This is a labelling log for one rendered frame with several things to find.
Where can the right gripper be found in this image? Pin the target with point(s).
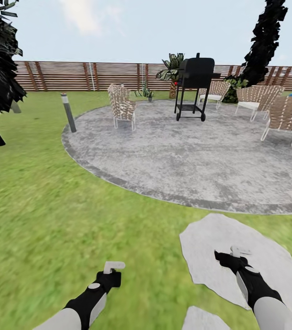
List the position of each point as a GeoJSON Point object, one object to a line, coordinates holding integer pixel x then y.
{"type": "Point", "coordinates": [227, 260]}

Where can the garden chair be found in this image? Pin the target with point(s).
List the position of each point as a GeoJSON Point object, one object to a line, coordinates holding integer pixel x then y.
{"type": "Point", "coordinates": [281, 114]}
{"type": "Point", "coordinates": [123, 108]}
{"type": "Point", "coordinates": [258, 98]}
{"type": "Point", "coordinates": [217, 90]}

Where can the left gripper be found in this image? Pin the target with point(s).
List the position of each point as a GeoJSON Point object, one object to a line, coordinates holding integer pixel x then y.
{"type": "Point", "coordinates": [113, 278]}

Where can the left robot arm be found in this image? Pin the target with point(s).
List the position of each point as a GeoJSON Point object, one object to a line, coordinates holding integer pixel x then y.
{"type": "Point", "coordinates": [81, 312]}

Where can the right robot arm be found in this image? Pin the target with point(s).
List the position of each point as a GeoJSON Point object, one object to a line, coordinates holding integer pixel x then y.
{"type": "Point", "coordinates": [267, 305]}

